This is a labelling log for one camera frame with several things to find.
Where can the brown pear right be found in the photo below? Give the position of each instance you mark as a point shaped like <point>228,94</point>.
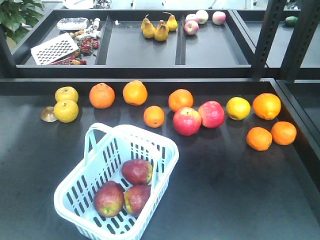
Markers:
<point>171,23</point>

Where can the brown pear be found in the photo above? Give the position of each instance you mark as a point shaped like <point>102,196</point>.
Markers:
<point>147,28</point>
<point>171,23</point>
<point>161,32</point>

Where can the pink apple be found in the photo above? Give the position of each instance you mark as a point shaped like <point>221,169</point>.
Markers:
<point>218,17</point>
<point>191,27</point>

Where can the white perforated grater tray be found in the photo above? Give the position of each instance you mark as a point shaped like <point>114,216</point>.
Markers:
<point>53,49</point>

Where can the small orange front right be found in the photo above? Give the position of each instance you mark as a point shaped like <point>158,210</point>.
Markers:
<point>283,133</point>

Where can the pale apple back middle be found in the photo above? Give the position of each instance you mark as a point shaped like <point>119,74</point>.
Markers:
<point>202,16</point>

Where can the yellow pear-apple back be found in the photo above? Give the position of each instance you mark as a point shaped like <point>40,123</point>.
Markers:
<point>66,93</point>

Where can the bright red apple right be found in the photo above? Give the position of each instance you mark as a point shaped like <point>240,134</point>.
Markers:
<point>212,114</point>

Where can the pink apple right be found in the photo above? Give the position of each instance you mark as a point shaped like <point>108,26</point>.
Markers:
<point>218,17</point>

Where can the small orange front left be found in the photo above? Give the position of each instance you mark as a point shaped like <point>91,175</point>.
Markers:
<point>259,138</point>

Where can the small orange centre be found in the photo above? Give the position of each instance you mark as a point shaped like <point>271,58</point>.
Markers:
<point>154,116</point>

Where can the yellow pear-apple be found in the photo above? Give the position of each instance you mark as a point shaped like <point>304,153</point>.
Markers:
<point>66,93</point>
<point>66,110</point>

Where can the white electronic scale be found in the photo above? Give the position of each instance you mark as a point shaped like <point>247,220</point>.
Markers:
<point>72,23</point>

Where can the orange back left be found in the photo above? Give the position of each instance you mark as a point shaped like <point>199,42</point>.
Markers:
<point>101,96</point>

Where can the pink apple front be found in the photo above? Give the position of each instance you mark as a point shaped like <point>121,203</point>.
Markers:
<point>191,27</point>

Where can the orange back middle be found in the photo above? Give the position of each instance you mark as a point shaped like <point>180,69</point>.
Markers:
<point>135,93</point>

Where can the dark red apple front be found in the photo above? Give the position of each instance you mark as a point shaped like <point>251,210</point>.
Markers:
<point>137,171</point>

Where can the small orange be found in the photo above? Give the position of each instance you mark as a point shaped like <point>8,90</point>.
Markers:
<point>259,138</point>
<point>154,116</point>
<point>283,133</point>

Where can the yellow pear-apple front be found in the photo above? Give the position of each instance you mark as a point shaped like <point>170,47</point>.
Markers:
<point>66,110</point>

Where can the black upright shelf post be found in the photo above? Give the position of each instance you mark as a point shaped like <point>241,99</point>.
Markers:
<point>310,66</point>

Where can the orange behind red apples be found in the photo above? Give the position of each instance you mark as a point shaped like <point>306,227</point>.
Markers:
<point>180,98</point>

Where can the bright red apple left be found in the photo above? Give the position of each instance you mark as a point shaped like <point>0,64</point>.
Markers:
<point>187,121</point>

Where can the bright red apple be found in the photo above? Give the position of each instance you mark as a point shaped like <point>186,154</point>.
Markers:
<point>212,114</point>
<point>187,121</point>

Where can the large orange with nub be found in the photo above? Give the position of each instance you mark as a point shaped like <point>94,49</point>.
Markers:
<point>267,106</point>

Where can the black wooden display stand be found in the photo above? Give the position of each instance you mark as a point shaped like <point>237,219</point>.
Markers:
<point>219,189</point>

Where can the light blue plastic basket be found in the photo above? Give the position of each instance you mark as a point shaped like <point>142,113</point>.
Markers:
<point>106,149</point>

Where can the brown mushroom cap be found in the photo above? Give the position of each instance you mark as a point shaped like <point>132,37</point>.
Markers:
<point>48,115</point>

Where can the green potted plant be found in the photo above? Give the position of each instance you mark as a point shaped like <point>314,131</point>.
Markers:
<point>16,14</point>

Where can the dark red apple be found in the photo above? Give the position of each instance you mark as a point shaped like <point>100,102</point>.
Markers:
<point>109,199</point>
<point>135,198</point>
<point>137,171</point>

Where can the brown pear middle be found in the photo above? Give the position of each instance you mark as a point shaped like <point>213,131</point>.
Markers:
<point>161,32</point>

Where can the brown pear left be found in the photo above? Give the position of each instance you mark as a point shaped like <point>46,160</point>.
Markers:
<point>147,28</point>

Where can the yellow round citrus fruit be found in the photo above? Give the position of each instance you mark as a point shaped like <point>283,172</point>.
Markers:
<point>238,108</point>

